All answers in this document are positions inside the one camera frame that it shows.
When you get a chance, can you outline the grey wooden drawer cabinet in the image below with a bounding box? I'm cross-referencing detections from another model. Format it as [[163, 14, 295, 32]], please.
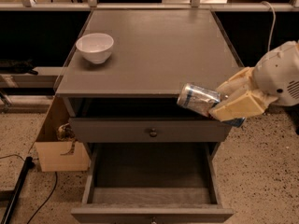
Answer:
[[53, 8, 252, 224]]

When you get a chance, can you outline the white hanging cable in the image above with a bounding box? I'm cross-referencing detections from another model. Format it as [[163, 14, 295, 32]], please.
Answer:
[[261, 1, 277, 53]]

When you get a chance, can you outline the black floor cable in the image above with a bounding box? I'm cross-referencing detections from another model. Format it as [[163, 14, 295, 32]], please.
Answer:
[[0, 153, 59, 224]]

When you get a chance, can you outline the black object on ledge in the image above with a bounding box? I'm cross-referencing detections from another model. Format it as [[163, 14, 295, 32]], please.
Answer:
[[0, 59, 38, 76]]

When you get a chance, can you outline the black metal bar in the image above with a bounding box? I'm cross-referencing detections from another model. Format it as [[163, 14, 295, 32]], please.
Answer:
[[0, 157, 34, 224]]

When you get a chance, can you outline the silver blue redbull can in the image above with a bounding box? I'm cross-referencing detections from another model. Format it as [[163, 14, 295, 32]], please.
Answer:
[[177, 83, 228, 119]]

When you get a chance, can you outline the grey top drawer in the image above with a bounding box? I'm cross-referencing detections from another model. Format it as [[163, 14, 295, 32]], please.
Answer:
[[69, 118, 232, 143]]

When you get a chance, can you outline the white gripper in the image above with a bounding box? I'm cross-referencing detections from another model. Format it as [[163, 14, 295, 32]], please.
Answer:
[[209, 41, 299, 121]]

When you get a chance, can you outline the grey open middle drawer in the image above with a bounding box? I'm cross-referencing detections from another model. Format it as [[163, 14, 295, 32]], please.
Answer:
[[71, 143, 234, 224]]

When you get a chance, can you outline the cardboard box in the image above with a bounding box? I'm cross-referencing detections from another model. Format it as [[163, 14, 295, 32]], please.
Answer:
[[35, 97, 90, 172]]

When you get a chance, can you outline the white ceramic bowl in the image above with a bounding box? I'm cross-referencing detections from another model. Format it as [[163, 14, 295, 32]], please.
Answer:
[[76, 33, 114, 64]]

